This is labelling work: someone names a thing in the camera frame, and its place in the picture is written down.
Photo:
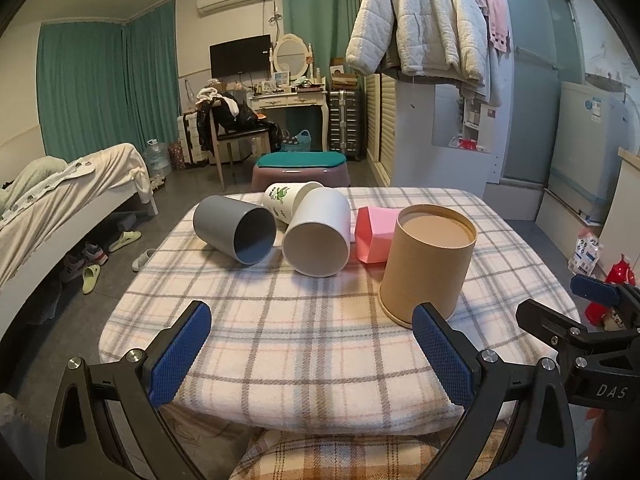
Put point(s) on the pink towel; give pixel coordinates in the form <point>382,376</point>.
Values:
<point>492,15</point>

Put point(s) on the grey sneakers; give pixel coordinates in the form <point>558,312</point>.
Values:
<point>82,257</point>

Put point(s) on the wooden chair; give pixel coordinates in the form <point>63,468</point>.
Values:
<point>240,137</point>

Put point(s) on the white printed package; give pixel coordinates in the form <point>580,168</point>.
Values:
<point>584,252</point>

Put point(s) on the teal curtain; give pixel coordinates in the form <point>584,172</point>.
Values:
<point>100,80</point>
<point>320,5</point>

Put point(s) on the pile of clothes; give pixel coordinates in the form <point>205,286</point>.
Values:
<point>225,110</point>

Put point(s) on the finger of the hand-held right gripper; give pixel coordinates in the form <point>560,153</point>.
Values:
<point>595,287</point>
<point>547,319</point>

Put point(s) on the purple ottoman with teal cushion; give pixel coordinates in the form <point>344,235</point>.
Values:
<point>300,170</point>

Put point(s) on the orange plaid cushion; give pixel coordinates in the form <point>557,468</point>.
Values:
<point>340,455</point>

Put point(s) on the white louvred wardrobe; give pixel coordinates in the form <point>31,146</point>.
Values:
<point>415,140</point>

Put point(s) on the white washing machine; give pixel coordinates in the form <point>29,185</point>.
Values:
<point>587,150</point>

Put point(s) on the brown paper cup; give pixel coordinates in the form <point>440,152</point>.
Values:
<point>425,270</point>

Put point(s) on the white dressing table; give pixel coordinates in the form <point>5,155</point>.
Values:
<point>290,100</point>

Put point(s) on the beige printed bed blanket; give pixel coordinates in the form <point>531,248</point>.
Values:
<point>60,195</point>

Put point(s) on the white slipper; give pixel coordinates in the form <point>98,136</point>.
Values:
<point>144,259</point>

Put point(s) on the large water jug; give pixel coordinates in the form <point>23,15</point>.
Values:
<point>157,159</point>

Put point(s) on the oval white mirror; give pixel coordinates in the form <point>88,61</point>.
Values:
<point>291,54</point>

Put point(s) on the silver suitcase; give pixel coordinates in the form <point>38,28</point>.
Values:
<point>346,125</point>

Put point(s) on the white cup with green print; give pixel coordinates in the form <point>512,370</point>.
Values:
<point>282,197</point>

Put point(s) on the green slipper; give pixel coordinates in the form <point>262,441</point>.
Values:
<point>90,280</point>
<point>124,241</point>

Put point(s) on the glass sliding door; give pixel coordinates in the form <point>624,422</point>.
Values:
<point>535,70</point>

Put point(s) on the pink plastic cup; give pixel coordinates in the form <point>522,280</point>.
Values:
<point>372,240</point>

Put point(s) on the plain white cup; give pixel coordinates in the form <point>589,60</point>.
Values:
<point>320,232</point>

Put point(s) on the grey cup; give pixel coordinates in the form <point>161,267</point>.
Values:
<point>225,222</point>

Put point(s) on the red plastic toy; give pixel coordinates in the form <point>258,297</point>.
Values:
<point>620,272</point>

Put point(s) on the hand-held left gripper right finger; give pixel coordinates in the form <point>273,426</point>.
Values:
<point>442,355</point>

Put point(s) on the white bed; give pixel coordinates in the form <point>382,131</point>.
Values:
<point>35,280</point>

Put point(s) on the person's right hand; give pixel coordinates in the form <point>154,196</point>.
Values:
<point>617,447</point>

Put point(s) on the cardboard boxes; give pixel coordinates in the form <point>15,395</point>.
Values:
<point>345,76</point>

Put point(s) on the plaid blanket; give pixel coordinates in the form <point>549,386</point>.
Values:
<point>300,330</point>

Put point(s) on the white puffer jacket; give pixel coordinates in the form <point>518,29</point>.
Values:
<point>420,15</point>

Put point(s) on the teal basket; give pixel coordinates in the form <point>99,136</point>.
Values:
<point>296,142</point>

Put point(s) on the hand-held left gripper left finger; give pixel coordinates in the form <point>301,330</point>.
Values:
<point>180,355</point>

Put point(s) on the black television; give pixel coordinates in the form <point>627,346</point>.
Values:
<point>240,56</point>

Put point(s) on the white board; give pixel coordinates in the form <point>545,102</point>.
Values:
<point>622,200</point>

